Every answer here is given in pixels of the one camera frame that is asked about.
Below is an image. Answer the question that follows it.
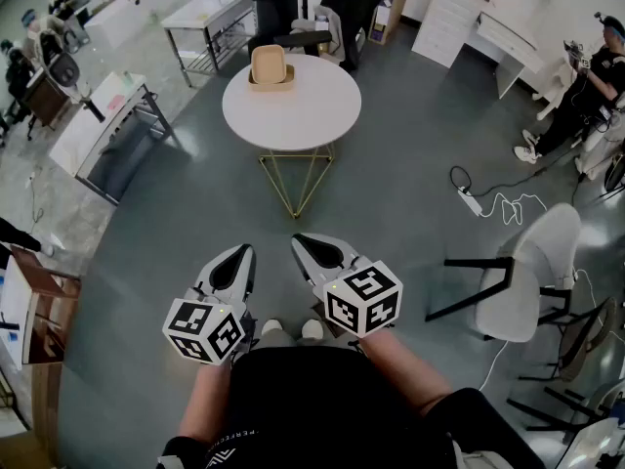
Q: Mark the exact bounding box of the white cart with black frame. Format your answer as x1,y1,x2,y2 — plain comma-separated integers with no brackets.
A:
48,70,175,207

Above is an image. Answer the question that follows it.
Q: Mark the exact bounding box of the white counter island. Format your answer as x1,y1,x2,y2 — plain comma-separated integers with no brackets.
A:
82,0,181,52

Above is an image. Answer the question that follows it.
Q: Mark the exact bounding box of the cardboard box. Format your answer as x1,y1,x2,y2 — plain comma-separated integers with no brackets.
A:
367,0,414,46

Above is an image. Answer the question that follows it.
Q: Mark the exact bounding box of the white metal frame desk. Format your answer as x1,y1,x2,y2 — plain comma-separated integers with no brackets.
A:
161,0,258,88

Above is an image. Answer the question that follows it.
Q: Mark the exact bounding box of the grey chair with black legs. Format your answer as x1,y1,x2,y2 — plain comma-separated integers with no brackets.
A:
424,202,583,344

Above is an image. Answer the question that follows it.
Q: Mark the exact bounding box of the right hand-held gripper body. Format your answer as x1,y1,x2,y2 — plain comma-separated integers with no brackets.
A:
312,256,404,339

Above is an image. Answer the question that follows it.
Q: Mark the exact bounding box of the grey white wheeled machine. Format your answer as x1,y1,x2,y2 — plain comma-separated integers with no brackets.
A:
34,28,93,106

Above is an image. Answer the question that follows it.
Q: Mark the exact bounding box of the person's right forearm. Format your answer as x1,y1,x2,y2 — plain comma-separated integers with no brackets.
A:
358,329,453,415

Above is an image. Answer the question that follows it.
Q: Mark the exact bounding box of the person's left forearm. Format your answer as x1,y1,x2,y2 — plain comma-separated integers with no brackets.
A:
178,357,234,442

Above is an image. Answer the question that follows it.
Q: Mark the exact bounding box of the white drawer desk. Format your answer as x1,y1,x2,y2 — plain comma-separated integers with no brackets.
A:
411,0,544,100

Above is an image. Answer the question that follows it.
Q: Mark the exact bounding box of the black frame chair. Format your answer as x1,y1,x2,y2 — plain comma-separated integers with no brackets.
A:
506,294,625,435

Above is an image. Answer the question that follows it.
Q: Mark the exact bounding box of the white power strip with cable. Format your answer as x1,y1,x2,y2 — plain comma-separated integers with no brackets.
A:
448,158,580,199

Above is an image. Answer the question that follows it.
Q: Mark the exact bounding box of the person's black shirt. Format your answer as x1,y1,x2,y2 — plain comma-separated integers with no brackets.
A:
155,347,546,469

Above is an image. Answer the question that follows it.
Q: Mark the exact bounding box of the brown wooden shelf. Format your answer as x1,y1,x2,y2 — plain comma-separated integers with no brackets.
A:
0,244,82,366

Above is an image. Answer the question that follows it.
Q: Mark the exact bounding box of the black cylindrical handle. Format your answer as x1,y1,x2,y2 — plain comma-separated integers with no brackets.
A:
80,96,106,124

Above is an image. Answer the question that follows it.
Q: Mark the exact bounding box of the white side desk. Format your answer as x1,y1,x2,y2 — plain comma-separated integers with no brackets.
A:
555,416,625,469

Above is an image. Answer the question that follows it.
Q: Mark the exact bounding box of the white round table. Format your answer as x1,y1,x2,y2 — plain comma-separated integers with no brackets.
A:
222,54,363,220

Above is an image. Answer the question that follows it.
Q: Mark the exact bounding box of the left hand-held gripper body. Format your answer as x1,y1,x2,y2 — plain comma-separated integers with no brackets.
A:
162,280,259,364

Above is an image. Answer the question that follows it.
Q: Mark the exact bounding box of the black office chair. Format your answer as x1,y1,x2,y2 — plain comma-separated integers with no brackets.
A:
272,0,392,72

